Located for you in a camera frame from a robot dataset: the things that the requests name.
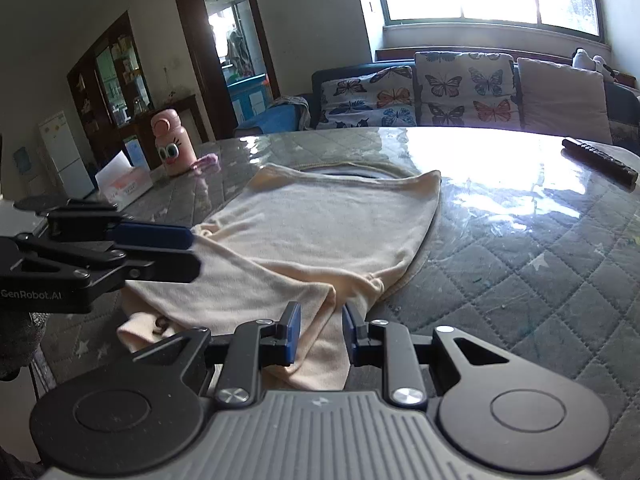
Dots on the white plush toy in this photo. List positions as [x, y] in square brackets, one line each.
[582, 60]

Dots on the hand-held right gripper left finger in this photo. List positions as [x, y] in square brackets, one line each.
[292, 334]

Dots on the black remote control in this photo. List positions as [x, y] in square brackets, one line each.
[600, 160]

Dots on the white refrigerator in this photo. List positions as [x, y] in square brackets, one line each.
[65, 160]

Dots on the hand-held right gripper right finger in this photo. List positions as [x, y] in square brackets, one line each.
[353, 336]

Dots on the dark blue sofa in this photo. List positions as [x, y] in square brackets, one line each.
[320, 80]

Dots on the dark wooden door frame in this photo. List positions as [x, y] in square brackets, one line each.
[200, 60]

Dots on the butterfly print seat cushion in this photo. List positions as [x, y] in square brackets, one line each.
[370, 100]

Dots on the grey cloth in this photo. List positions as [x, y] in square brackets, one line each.
[295, 102]

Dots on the plain beige cushion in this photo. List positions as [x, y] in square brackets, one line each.
[560, 100]

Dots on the cream long-sleeve garment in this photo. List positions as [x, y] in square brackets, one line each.
[325, 230]

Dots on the dark wooden glass cabinet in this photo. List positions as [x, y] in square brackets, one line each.
[82, 105]

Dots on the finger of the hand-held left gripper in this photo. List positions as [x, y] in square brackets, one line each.
[150, 236]
[170, 266]

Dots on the butterfly print back cushion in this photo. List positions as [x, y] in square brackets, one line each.
[465, 90]

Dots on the grey quilted table cover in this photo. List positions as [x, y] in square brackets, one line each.
[525, 280]

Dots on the pink cartoon-face bottle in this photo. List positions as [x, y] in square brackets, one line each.
[172, 145]

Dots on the blue chair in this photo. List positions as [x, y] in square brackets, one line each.
[270, 120]

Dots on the person's left hand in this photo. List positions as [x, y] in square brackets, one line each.
[20, 340]

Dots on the white tissue packet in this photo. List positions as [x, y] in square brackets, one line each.
[125, 185]

